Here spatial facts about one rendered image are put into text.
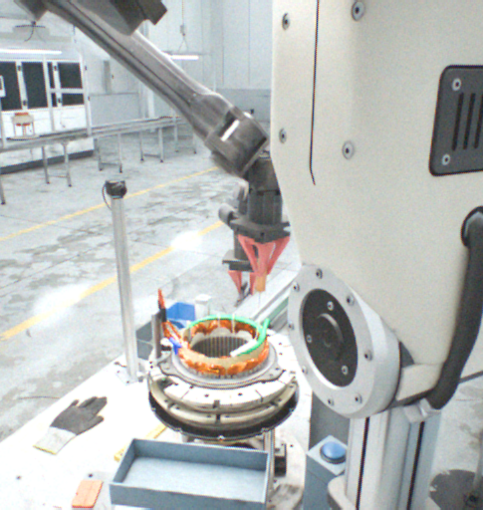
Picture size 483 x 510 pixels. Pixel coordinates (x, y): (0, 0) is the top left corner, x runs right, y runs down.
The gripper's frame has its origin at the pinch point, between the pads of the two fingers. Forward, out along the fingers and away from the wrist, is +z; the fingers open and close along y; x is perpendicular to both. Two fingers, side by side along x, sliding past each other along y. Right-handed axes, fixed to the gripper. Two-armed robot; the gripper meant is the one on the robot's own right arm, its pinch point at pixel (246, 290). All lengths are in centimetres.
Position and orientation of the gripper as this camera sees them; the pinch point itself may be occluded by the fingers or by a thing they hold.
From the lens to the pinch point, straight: 120.1
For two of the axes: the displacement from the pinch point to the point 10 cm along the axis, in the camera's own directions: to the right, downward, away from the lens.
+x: -2.6, 3.8, -8.9
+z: 0.1, 9.2, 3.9
